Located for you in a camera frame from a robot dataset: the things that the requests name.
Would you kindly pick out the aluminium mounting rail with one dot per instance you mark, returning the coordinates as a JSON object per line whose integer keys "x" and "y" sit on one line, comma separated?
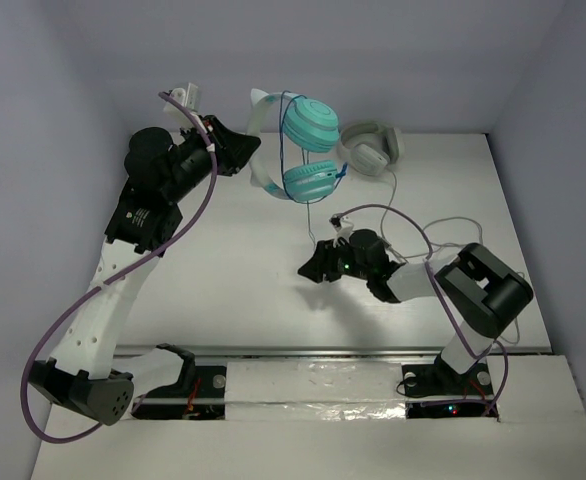
{"x": 255, "y": 352}

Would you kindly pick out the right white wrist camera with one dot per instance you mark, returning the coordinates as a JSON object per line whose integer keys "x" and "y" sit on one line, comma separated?
{"x": 342, "y": 226}

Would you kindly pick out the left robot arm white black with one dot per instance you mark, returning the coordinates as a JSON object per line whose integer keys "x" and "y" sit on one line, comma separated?
{"x": 79, "y": 374}

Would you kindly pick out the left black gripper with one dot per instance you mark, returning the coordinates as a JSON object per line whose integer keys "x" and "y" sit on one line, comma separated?
{"x": 219, "y": 147}

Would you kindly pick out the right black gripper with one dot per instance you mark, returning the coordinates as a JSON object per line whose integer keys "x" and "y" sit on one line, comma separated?
{"x": 323, "y": 262}

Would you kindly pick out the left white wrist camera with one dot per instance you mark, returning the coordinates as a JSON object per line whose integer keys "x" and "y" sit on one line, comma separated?
{"x": 188, "y": 96}

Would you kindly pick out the white foam cover panel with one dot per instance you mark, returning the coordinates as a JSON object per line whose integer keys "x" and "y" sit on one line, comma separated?
{"x": 313, "y": 390}

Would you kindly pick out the grey white headphones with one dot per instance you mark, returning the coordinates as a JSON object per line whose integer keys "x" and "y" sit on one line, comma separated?
{"x": 370, "y": 147}

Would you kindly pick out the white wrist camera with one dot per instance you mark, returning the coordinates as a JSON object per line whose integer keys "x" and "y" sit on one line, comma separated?
{"x": 188, "y": 96}
{"x": 342, "y": 226}

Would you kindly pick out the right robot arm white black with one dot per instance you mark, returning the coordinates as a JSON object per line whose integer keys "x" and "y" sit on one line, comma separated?
{"x": 485, "y": 292}

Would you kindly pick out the teal cat-ear headphones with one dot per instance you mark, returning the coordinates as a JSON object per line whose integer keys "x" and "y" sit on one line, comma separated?
{"x": 313, "y": 127}

